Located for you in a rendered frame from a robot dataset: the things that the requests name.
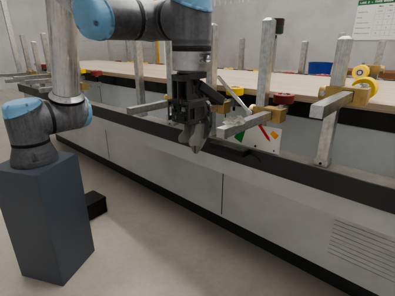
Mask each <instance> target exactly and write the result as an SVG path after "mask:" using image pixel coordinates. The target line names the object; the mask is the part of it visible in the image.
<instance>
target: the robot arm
mask: <svg viewBox="0 0 395 296"><path fill-rule="evenodd" d="M45 6H46V20H47V27H48V41H49V54H50V62H51V76H52V89H53V90H52V91H51V92H49V94H48V101H42V99H41V98H39V97H26V98H22V99H16V100H12V101H9V102H6V103H4V104H3V105H2V107H1V109H2V118H3V119H4V123H5V127H6V131H7V134H8V138H9V142H10V145H11V155H10V159H9V163H10V165H11V167H12V168H14V169H20V170H26V169H35V168H39V167H43V166H46V165H49V164H51V163H53V162H55V161H56V160H57V159H58V158H59V155H58V151H57V150H56V149H55V147H54V146H53V144H52V143H51V140H50V137H49V135H50V134H55V133H60V132H65V131H69V130H74V129H80V128H83V127H86V126H88V125H89V124H90V123H91V121H92V106H91V104H89V102H90V101H89V100H88V99H87V98H86V97H85V95H84V94H83V93H82V92H81V91H80V73H79V32H80V33H81V34H82V35H83V36H84V37H85V38H88V39H92V40H96V41H105V40H119V41H147V42H155V41H172V65H173V70H174V71H178V72H177V74H172V98H171V99H167V101H168V120H172V121H173V122H177V123H181V124H183V132H182V133H181V134H180V135H179V136H178V141H179V142H180V143H189V145H190V147H191V149H192V151H193V152H194V153H195V154H197V153H199V151H200V150H201V149H202V147H203V145H204V143H205V141H206V139H207V138H208V136H209V133H210V131H211V129H212V124H213V119H212V113H213V112H212V111H211V108H210V105H223V104H224V101H225V97H224V96H223V95H221V94H220V93H219V92H217V91H216V90H214V89H213V88H212V87H210V86H209V85H208V84H206V83H205V82H204V81H202V80H200V79H204V78H207V72H205V71H209V70H211V41H212V12H213V8H212V0H158V1H153V0H45ZM169 105H171V108H172V115H170V111H169ZM199 121H201V122H199Z"/></svg>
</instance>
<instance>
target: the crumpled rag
mask: <svg viewBox="0 0 395 296"><path fill-rule="evenodd" d="M245 121H246V120H245V119H244V118H243V117H242V116H241V115H239V116H238V115H237V116H236V117H230V116H229V118H228V120H227V121H225V122H222V123H223V124H226V125H234V126H240V125H243V124H244V123H245Z"/></svg>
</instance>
